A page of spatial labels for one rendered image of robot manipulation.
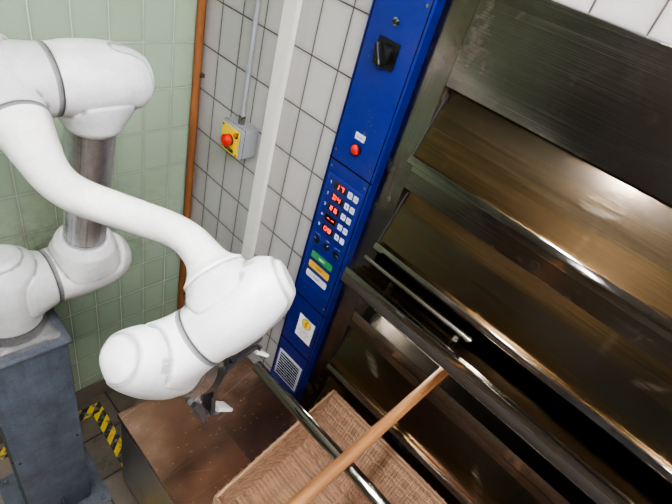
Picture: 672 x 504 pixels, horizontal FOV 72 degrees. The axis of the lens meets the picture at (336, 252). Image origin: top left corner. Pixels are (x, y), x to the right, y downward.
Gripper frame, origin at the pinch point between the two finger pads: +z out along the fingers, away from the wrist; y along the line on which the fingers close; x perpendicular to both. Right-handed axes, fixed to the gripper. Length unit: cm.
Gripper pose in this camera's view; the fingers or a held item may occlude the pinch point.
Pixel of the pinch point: (243, 379)
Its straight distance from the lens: 105.9
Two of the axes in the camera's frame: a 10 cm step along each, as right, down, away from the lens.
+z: 2.2, 3.2, 9.2
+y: -5.5, 8.2, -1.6
